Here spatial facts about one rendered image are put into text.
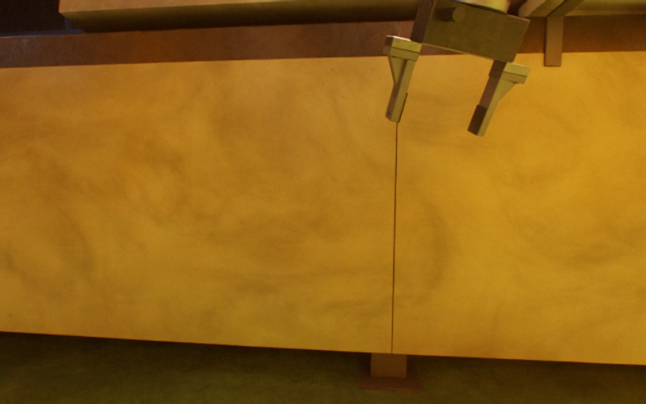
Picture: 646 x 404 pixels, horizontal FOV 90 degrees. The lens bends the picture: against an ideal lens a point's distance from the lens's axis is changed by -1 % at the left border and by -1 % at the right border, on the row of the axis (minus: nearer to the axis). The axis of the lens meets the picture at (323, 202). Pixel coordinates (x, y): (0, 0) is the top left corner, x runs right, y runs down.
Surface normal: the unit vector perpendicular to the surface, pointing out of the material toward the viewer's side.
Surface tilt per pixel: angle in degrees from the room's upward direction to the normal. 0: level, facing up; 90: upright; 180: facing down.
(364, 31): 90
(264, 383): 0
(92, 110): 90
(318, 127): 90
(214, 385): 0
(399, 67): 114
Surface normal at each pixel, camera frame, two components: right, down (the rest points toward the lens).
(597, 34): -0.09, 0.08
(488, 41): 0.13, 0.47
